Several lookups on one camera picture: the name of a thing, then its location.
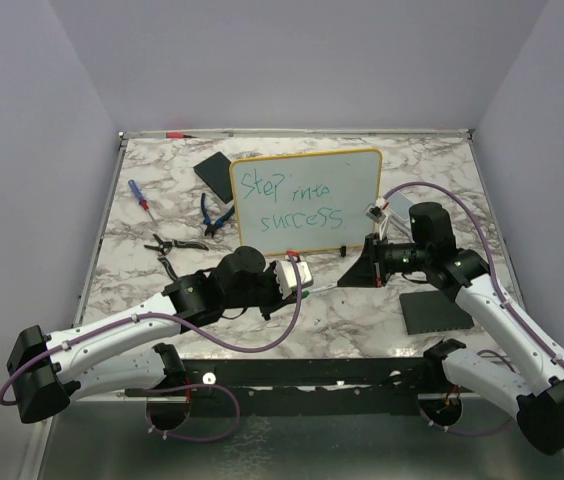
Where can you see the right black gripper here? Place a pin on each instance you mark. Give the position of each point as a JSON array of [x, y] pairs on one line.
[[364, 272]]

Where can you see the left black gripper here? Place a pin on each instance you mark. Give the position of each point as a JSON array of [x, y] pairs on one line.
[[278, 301]]

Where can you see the yellow framed whiteboard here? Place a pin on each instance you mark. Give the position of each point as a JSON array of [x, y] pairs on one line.
[[306, 202]]

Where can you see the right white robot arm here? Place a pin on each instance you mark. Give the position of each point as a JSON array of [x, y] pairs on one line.
[[533, 396]]

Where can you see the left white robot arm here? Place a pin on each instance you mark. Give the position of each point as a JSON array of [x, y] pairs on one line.
[[48, 371]]

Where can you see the white whiteboard eraser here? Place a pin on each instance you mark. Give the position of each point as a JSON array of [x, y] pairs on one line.
[[399, 206]]

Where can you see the black box near whiteboard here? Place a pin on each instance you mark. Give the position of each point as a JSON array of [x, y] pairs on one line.
[[214, 172]]

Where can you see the black box front right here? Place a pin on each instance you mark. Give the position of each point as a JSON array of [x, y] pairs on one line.
[[432, 312]]

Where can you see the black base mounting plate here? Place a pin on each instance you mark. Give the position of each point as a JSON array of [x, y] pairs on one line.
[[317, 387]]

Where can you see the blue red screwdriver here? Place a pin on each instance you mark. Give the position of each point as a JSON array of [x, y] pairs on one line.
[[141, 200]]

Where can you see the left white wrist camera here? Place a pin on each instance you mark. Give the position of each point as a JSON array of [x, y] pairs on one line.
[[292, 273]]

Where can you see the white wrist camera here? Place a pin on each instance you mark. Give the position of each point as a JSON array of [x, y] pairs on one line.
[[377, 212], [292, 273]]

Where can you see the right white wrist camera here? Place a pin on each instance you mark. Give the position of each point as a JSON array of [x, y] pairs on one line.
[[377, 212]]

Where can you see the red marker on rail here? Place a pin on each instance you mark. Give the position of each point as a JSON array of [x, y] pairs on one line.
[[179, 135]]

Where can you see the aluminium table frame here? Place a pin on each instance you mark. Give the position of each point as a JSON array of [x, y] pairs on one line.
[[108, 438]]

